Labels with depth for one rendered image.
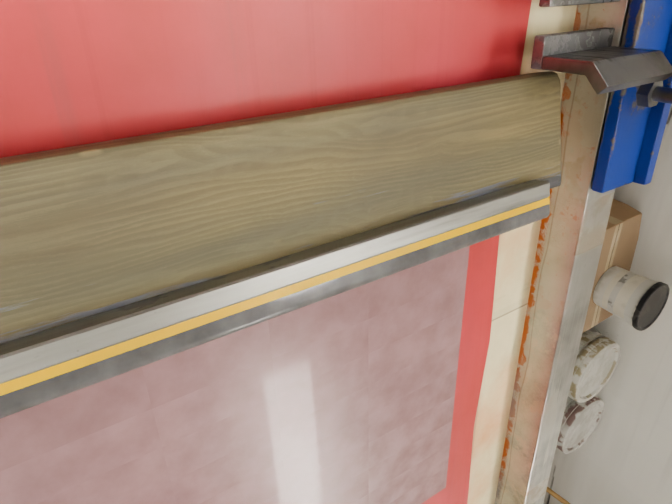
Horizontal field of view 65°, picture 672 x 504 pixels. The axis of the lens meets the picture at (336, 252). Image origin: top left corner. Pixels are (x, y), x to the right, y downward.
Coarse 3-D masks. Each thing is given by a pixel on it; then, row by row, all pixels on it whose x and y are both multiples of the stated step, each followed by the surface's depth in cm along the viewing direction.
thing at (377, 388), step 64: (256, 0) 24; (320, 0) 26; (384, 0) 28; (448, 0) 30; (512, 0) 33; (256, 64) 25; (320, 64) 27; (384, 64) 29; (448, 64) 32; (512, 64) 35; (448, 256) 39; (320, 320) 34; (384, 320) 37; (448, 320) 42; (320, 384) 36; (384, 384) 40; (448, 384) 45; (320, 448) 39; (384, 448) 43; (448, 448) 49
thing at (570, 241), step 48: (624, 0) 34; (576, 96) 38; (576, 144) 39; (576, 192) 40; (576, 240) 41; (576, 288) 44; (528, 336) 48; (576, 336) 47; (528, 384) 50; (528, 432) 52; (528, 480) 54
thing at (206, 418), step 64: (0, 0) 19; (64, 0) 20; (128, 0) 21; (192, 0) 23; (0, 64) 20; (64, 64) 21; (128, 64) 22; (192, 64) 24; (0, 128) 20; (64, 128) 22; (128, 128) 23; (128, 384) 28; (192, 384) 30; (256, 384) 33; (0, 448) 25; (64, 448) 27; (128, 448) 29; (192, 448) 32; (256, 448) 35
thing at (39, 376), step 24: (504, 216) 35; (432, 240) 31; (360, 264) 29; (288, 288) 27; (216, 312) 25; (144, 336) 23; (168, 336) 24; (72, 360) 22; (96, 360) 22; (0, 384) 21; (24, 384) 21
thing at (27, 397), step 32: (512, 224) 35; (416, 256) 31; (320, 288) 28; (352, 288) 29; (224, 320) 25; (256, 320) 26; (128, 352) 23; (160, 352) 24; (64, 384) 22; (0, 416) 21
